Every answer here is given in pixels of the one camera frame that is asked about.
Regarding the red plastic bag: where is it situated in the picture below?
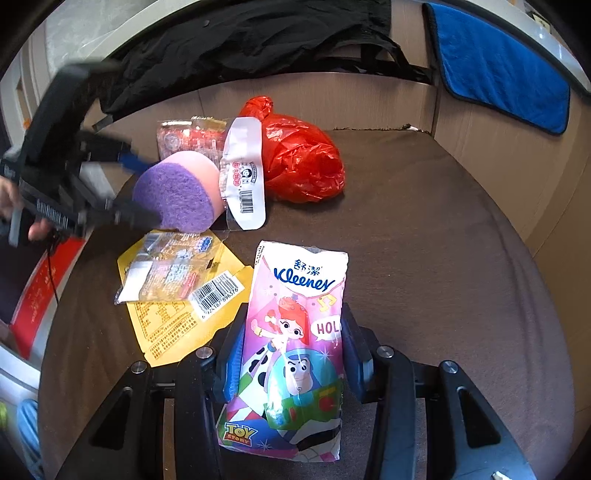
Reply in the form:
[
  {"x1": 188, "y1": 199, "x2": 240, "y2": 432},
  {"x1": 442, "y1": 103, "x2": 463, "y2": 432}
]
[{"x1": 238, "y1": 95, "x2": 346, "y2": 204}]

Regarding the cartoon print tissue pack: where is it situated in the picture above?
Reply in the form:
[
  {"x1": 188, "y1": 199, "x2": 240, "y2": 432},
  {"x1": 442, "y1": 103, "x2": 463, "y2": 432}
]
[{"x1": 217, "y1": 240, "x2": 349, "y2": 462}]

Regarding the black cloth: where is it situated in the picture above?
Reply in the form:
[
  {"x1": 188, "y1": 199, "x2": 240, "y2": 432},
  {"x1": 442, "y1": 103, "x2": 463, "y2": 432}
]
[{"x1": 99, "y1": 0, "x2": 437, "y2": 125}]

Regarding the person's left hand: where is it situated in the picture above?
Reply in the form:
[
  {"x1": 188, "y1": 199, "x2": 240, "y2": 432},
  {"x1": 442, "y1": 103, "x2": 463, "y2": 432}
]
[{"x1": 0, "y1": 178, "x2": 52, "y2": 242}]

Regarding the yellow cardboard packaging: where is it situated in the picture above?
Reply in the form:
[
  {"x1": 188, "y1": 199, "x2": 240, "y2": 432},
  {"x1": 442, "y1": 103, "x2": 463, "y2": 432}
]
[{"x1": 117, "y1": 231, "x2": 254, "y2": 367}]

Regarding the white label packet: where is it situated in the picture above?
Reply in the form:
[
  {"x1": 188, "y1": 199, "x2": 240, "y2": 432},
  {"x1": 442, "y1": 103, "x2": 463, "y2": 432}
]
[{"x1": 217, "y1": 116, "x2": 269, "y2": 232}]

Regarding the blue towel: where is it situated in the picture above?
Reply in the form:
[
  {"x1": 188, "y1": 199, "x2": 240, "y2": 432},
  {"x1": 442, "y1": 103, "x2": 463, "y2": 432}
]
[{"x1": 422, "y1": 2, "x2": 571, "y2": 136}]

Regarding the black cable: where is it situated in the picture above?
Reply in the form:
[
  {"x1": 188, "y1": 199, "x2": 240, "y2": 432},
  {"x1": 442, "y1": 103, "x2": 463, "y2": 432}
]
[{"x1": 45, "y1": 237, "x2": 60, "y2": 306}]

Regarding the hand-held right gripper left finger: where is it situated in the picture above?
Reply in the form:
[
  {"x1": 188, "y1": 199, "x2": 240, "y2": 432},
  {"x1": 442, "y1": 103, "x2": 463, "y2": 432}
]
[{"x1": 55, "y1": 316, "x2": 252, "y2": 480}]

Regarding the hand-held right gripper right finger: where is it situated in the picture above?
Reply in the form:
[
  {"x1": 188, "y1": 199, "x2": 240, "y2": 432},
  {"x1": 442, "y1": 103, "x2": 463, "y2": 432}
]
[{"x1": 342, "y1": 305, "x2": 536, "y2": 480}]

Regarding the brown tablecloth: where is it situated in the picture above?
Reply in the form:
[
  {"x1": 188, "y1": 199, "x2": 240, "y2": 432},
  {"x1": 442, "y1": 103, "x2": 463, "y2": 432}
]
[{"x1": 39, "y1": 127, "x2": 573, "y2": 480}]

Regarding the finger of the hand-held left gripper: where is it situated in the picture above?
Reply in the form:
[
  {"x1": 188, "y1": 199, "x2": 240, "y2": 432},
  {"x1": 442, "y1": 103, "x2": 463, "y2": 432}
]
[
  {"x1": 82, "y1": 133, "x2": 152, "y2": 174},
  {"x1": 79, "y1": 200, "x2": 161, "y2": 229}
]

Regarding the clear plastic blister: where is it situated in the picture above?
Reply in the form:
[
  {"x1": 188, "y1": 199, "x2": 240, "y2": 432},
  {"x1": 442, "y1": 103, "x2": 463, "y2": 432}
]
[{"x1": 114, "y1": 231, "x2": 245, "y2": 321}]

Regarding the purple pink sponge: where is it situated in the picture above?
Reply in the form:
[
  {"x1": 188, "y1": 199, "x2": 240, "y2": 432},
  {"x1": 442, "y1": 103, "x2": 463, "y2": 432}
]
[{"x1": 132, "y1": 152, "x2": 222, "y2": 234}]

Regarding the red patterned clear packet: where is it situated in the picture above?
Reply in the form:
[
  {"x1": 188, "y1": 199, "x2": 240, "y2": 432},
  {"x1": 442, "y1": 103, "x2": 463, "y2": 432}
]
[{"x1": 156, "y1": 116, "x2": 229, "y2": 162}]

